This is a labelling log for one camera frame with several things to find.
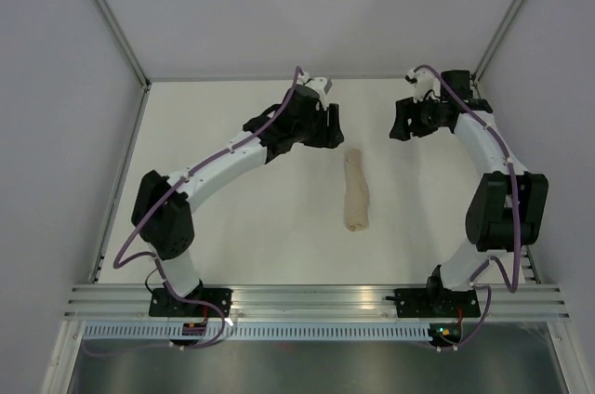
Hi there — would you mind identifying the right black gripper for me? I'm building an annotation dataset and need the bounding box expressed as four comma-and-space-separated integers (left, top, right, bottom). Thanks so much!
389, 92, 446, 141

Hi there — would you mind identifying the beige cloth napkin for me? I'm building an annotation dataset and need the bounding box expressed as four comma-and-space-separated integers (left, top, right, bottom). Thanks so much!
344, 149, 370, 232

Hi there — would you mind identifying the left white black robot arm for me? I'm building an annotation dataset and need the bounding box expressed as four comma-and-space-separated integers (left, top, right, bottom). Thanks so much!
132, 77, 344, 316

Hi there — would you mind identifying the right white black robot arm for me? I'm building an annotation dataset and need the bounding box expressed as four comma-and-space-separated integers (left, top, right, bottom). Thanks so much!
389, 65, 549, 318

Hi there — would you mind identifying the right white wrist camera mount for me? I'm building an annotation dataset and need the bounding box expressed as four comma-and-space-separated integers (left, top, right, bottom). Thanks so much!
405, 68, 441, 103

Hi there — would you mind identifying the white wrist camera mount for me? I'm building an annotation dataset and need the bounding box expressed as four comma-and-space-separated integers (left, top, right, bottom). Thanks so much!
297, 72, 333, 110
405, 68, 441, 103

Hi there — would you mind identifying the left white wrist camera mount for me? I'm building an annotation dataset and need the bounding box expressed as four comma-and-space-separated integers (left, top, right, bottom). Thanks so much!
297, 72, 333, 110

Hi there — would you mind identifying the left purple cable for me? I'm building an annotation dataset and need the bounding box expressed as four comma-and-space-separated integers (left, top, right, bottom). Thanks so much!
83, 64, 311, 358

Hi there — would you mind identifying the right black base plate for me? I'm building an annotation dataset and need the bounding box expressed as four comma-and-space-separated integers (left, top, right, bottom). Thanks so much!
384, 287, 482, 319

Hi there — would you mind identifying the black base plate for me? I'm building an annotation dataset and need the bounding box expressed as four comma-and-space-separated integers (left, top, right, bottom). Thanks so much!
384, 287, 482, 319
149, 287, 232, 318

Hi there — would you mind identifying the right aluminium side rail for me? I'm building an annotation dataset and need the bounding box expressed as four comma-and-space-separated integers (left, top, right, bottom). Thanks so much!
468, 77, 543, 284

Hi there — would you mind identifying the aluminium side rail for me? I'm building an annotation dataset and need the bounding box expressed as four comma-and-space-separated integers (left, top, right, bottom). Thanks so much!
86, 82, 152, 283
468, 77, 543, 284

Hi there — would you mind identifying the left aluminium side rail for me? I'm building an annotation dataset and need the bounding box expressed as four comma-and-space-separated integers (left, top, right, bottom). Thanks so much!
86, 82, 152, 283

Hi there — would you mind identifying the aluminium front mounting rail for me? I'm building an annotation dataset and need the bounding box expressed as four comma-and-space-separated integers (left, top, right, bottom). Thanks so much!
62, 283, 570, 322

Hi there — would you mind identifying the right aluminium frame post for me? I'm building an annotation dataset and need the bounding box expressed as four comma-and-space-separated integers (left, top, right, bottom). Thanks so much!
471, 0, 528, 84

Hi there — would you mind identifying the aluminium frame post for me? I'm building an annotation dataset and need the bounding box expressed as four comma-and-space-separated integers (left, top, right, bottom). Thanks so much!
471, 0, 528, 84
91, 0, 151, 90

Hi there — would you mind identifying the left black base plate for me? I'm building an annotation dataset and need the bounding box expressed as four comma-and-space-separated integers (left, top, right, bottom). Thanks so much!
149, 287, 232, 318

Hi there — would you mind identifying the white slotted cable duct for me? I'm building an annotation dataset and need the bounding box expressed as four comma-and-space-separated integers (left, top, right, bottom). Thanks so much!
84, 322, 430, 342

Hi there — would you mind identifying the left aluminium frame post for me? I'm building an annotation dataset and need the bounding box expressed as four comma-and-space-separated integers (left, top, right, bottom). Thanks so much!
91, 0, 151, 90

